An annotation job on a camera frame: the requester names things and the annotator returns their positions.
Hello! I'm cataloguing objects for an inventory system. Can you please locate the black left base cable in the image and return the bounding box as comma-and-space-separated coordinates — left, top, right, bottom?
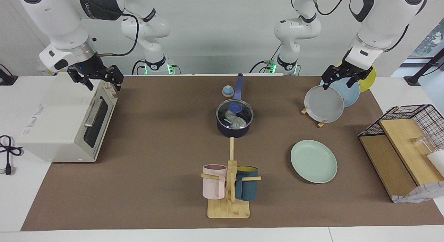
249, 44, 282, 74

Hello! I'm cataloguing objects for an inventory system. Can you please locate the dark teal mug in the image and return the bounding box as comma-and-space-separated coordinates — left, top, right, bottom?
235, 166, 258, 201

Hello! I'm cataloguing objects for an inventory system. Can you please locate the white toaster oven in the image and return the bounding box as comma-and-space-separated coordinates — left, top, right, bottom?
16, 72, 118, 163

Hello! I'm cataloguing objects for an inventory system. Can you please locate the wooden mug tree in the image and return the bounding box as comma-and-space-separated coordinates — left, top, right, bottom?
200, 137, 262, 219

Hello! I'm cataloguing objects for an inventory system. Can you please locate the brown table mat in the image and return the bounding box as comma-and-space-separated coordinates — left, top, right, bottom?
21, 75, 444, 231

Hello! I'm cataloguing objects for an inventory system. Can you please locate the glass lid with blue knob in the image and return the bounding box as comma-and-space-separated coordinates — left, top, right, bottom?
216, 99, 254, 128

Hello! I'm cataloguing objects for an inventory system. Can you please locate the light blue plate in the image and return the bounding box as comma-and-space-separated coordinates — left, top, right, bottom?
320, 77, 361, 108

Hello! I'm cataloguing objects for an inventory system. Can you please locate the black power cable with plug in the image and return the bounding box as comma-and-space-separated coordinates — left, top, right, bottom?
0, 135, 24, 175

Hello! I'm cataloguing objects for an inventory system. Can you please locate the brown wooden board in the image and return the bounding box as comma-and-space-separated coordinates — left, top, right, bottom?
359, 135, 417, 201

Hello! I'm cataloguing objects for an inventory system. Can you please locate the black wire basket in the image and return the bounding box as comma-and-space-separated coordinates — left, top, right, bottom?
358, 104, 444, 152

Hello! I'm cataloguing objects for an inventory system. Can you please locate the black table clamp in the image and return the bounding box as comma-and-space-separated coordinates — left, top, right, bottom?
0, 63, 18, 85

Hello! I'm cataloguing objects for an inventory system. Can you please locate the mint green plate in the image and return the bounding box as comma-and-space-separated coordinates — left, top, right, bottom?
290, 140, 338, 184

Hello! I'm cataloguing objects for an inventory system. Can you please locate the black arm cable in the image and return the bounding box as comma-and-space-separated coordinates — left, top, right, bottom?
97, 13, 139, 57
310, 0, 349, 16

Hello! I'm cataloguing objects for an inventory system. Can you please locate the light wooden board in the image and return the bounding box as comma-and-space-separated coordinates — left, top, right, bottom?
379, 119, 444, 186

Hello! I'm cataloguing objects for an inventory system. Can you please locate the black right base cable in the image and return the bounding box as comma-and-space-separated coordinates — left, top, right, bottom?
131, 59, 148, 75

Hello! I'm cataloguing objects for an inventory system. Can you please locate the yellow plate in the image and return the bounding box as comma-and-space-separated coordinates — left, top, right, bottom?
337, 61, 376, 93

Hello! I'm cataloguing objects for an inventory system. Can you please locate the pink mug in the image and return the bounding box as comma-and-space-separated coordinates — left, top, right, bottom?
203, 165, 228, 200

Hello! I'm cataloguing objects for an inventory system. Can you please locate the clear packed vermicelli bundle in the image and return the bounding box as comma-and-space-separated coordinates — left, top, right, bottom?
224, 110, 247, 128

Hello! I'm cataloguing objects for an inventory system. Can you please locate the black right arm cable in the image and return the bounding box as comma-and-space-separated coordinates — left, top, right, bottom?
97, 13, 139, 57

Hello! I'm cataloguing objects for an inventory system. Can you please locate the wooden plate rack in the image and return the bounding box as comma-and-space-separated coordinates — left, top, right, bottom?
301, 105, 327, 128

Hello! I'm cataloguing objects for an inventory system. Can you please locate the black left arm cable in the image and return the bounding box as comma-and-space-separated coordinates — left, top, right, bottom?
310, 0, 349, 16

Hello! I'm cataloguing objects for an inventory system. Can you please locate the black base cable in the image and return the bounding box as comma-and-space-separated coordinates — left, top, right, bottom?
131, 59, 148, 75
249, 44, 282, 74

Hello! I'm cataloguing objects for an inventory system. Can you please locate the clear glass cup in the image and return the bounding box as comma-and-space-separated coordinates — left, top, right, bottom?
411, 134, 437, 154

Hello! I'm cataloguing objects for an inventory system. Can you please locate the grey plate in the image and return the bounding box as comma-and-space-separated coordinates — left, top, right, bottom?
304, 85, 344, 123

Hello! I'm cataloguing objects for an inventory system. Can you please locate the white cup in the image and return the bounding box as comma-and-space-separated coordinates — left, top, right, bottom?
427, 150, 444, 176

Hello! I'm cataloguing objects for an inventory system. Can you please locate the dark blue saucepan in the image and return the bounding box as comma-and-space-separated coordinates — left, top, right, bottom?
216, 73, 254, 138

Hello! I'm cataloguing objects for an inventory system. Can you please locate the grey patterned bag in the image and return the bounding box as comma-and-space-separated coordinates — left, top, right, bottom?
392, 181, 444, 203

